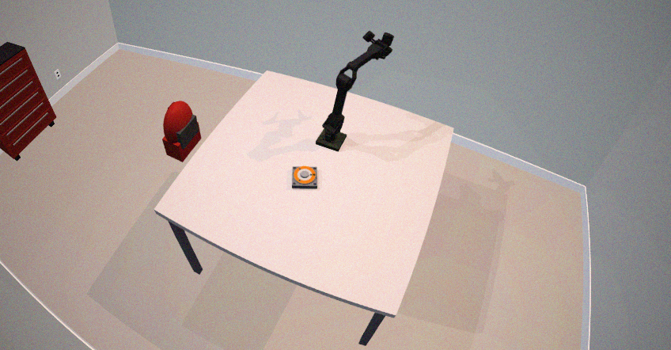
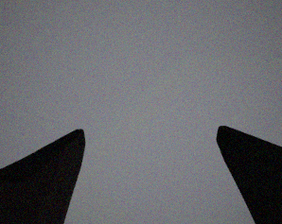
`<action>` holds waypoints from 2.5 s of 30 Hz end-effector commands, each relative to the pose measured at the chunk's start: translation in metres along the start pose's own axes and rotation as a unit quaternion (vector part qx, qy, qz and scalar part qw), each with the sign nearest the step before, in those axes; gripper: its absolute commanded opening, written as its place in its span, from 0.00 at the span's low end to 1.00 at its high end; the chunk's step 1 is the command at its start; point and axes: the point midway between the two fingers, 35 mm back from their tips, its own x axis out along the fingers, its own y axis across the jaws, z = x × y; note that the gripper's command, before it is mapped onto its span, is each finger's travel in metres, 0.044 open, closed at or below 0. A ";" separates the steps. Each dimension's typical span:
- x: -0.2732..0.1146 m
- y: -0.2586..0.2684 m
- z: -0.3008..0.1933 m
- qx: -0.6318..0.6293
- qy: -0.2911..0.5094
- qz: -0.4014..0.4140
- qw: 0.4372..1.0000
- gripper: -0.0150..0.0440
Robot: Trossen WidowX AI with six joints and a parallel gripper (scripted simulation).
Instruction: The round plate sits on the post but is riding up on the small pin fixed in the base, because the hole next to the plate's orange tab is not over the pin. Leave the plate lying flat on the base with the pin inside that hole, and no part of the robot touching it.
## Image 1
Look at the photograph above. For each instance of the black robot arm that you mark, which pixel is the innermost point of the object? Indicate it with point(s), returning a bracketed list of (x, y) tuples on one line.
[(334, 122)]

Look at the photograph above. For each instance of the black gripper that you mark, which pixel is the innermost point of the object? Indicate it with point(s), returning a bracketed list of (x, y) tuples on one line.
[(369, 38)]

